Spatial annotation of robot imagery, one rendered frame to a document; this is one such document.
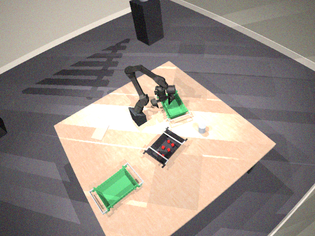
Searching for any green plastic tray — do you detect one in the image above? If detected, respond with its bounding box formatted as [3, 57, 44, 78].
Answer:
[161, 88, 191, 121]

